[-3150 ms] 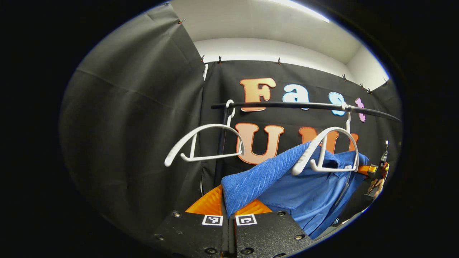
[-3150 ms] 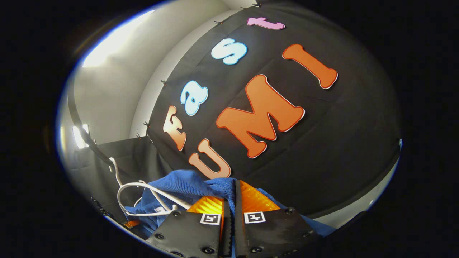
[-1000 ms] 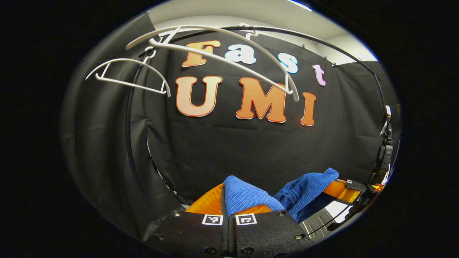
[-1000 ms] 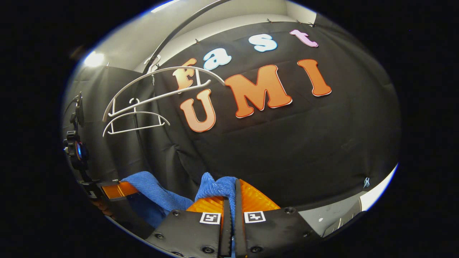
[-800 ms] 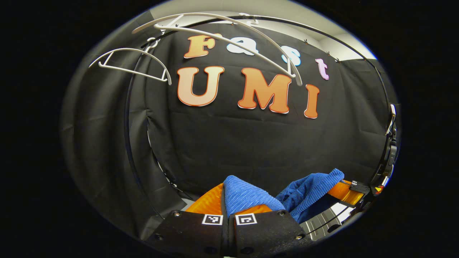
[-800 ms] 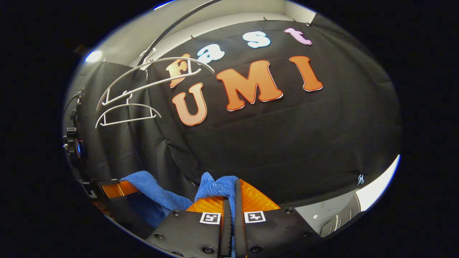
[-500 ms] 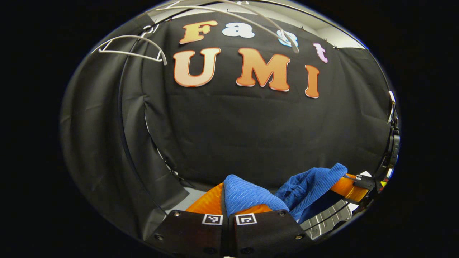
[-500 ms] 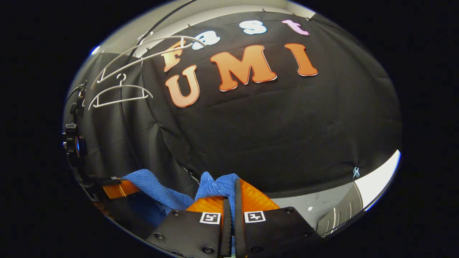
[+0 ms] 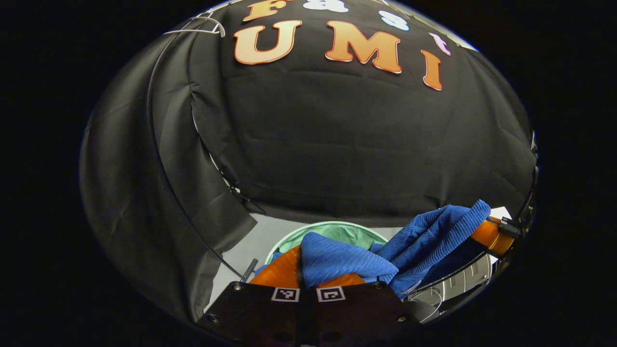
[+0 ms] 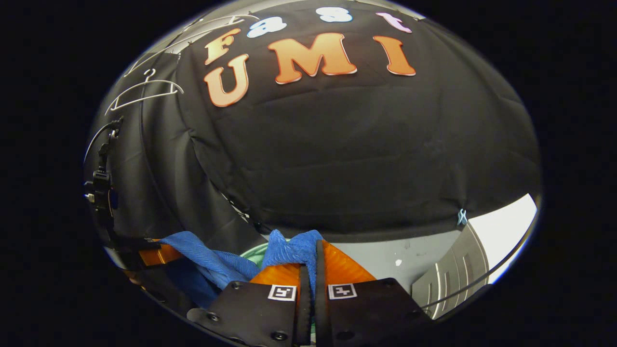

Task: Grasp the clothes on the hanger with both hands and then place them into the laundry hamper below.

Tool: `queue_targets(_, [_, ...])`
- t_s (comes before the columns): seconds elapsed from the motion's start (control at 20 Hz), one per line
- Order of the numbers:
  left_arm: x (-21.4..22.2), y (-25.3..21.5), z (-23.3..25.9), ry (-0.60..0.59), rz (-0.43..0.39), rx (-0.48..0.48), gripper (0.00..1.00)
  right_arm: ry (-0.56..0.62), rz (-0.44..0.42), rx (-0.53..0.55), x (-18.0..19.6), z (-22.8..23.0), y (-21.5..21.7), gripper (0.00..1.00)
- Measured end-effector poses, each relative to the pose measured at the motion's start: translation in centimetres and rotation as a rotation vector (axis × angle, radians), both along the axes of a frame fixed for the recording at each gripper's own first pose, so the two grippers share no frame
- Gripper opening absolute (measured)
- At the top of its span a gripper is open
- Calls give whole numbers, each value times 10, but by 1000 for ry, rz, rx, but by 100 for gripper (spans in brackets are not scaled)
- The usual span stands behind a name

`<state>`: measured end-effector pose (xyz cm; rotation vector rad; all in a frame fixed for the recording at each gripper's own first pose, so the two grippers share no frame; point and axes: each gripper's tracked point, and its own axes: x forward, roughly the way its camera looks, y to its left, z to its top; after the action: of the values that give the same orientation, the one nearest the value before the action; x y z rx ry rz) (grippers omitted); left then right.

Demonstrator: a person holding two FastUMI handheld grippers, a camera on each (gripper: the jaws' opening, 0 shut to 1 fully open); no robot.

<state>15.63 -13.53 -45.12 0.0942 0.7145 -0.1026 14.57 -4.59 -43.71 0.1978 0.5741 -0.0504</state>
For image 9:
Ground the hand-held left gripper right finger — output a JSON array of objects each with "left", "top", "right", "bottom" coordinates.
[{"left": 308, "top": 271, "right": 421, "bottom": 347}]

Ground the black metal clothes rack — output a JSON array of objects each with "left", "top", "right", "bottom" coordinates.
[{"left": 146, "top": 19, "right": 261, "bottom": 284}]

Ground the blue ribbed knit jacket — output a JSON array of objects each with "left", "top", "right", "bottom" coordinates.
[{"left": 255, "top": 199, "right": 492, "bottom": 299}]

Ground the black backdrop cloth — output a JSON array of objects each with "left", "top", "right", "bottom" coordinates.
[{"left": 80, "top": 0, "right": 538, "bottom": 323}]

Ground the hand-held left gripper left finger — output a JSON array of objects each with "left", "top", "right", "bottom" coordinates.
[{"left": 197, "top": 245, "right": 309, "bottom": 347}]

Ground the green laundry hamper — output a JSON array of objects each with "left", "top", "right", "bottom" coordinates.
[{"left": 264, "top": 221, "right": 390, "bottom": 266}]

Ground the white plastic clothes hanger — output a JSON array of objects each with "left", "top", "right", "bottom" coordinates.
[{"left": 163, "top": 16, "right": 226, "bottom": 38}]

